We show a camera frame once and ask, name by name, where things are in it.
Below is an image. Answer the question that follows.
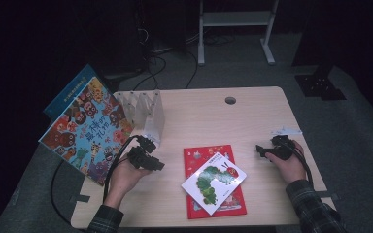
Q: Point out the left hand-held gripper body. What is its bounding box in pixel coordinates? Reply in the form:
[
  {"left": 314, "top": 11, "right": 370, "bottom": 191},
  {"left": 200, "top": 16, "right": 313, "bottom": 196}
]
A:
[{"left": 127, "top": 135, "right": 158, "bottom": 171}]

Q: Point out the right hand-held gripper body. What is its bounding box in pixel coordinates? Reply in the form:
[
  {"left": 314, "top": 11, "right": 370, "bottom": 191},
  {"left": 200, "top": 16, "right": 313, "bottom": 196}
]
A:
[{"left": 270, "top": 126, "right": 304, "bottom": 161}]

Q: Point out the translucent white book rack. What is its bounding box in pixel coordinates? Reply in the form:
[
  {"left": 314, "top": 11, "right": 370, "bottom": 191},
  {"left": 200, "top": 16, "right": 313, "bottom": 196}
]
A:
[{"left": 114, "top": 90, "right": 166, "bottom": 149}]

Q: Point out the red picture book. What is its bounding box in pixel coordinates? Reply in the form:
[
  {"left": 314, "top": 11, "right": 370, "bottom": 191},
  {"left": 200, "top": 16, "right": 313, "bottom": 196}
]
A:
[{"left": 183, "top": 144, "right": 248, "bottom": 220}]

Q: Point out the light blue animals picture book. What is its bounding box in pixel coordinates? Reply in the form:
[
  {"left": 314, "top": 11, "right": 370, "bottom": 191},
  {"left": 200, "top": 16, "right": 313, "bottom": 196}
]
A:
[{"left": 38, "top": 76, "right": 135, "bottom": 187}]

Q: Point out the white caterpillar picture book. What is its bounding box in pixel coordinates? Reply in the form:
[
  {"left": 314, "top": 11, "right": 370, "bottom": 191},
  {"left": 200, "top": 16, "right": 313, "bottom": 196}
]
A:
[{"left": 181, "top": 151, "right": 248, "bottom": 216}]

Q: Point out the dark blue monster picture book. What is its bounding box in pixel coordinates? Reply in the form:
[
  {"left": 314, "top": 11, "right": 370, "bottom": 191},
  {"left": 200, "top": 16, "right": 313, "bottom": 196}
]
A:
[{"left": 43, "top": 63, "right": 98, "bottom": 119}]

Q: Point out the person's right hand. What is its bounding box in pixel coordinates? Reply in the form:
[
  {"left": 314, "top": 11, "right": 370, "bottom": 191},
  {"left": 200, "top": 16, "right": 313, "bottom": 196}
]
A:
[{"left": 265, "top": 139, "right": 307, "bottom": 185}]

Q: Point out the person's left hand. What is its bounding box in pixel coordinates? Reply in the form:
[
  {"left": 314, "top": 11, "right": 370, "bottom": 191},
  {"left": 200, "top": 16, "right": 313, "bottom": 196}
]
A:
[{"left": 103, "top": 158, "right": 153, "bottom": 210}]

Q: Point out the black square floor plate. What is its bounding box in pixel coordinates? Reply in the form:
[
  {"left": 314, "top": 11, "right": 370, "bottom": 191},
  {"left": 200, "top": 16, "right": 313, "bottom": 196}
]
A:
[{"left": 294, "top": 64, "right": 348, "bottom": 101}]

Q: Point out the black stand base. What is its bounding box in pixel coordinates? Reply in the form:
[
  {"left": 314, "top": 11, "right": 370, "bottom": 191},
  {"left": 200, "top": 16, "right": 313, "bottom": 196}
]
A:
[{"left": 96, "top": 69, "right": 144, "bottom": 95}]

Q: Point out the white metal stand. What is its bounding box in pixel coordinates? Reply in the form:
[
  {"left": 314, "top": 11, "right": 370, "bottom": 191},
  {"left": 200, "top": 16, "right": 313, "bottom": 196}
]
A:
[{"left": 197, "top": 0, "right": 280, "bottom": 67}]

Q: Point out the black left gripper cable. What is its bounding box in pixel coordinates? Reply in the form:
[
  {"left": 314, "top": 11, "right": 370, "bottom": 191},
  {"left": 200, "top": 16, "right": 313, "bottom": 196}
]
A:
[{"left": 102, "top": 135, "right": 144, "bottom": 203}]

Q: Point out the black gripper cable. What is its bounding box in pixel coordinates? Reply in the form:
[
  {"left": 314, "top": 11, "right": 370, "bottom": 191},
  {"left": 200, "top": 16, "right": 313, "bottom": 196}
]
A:
[
  {"left": 288, "top": 140, "right": 315, "bottom": 188},
  {"left": 102, "top": 135, "right": 144, "bottom": 203}
]

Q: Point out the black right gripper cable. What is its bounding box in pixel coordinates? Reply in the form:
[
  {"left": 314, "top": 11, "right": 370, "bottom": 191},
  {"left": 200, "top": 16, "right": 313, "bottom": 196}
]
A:
[{"left": 288, "top": 140, "right": 315, "bottom": 188}]

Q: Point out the black curved floor cable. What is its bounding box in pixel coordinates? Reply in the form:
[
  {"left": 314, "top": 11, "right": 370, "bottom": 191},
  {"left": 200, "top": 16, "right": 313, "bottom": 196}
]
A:
[{"left": 132, "top": 54, "right": 168, "bottom": 91}]

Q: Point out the black looping cable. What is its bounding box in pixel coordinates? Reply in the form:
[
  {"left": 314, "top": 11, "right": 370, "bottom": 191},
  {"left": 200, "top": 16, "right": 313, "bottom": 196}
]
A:
[{"left": 50, "top": 159, "right": 79, "bottom": 227}]

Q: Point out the thin black floor cable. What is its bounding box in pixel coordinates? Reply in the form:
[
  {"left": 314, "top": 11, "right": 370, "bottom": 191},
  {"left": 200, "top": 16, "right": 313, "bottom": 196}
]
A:
[{"left": 185, "top": 50, "right": 199, "bottom": 90}]

